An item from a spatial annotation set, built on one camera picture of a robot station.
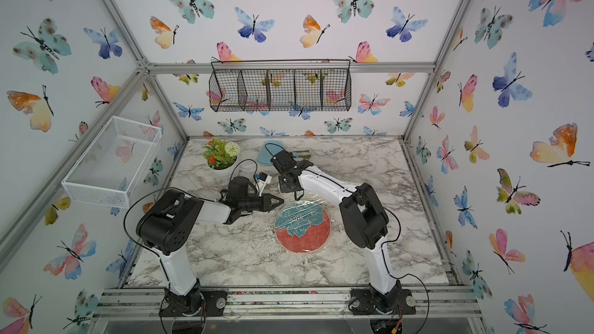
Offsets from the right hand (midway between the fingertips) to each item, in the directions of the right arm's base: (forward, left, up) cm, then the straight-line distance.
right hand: (292, 182), depth 93 cm
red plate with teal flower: (-15, -5, -8) cm, 18 cm away
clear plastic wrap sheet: (-5, -10, -2) cm, 11 cm away
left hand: (-6, +2, -4) cm, 7 cm away
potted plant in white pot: (+7, +28, +6) cm, 30 cm away
